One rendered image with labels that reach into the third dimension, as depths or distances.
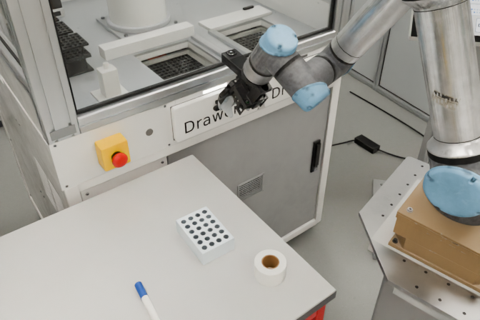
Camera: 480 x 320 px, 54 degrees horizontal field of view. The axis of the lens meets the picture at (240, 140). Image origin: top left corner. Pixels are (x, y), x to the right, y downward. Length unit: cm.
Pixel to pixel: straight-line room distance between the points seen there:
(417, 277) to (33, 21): 97
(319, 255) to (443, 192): 125
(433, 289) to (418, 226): 14
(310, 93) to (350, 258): 123
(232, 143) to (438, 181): 77
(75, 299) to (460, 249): 81
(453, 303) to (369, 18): 61
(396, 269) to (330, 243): 106
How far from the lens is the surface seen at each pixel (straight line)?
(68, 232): 122
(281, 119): 161
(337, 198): 239
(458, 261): 112
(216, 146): 147
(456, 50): 84
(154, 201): 125
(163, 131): 131
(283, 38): 102
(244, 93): 118
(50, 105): 114
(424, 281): 113
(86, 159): 125
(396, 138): 288
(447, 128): 89
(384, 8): 101
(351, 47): 107
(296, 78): 102
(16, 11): 105
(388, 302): 137
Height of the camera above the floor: 161
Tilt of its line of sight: 36 degrees down
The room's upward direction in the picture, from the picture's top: straight up
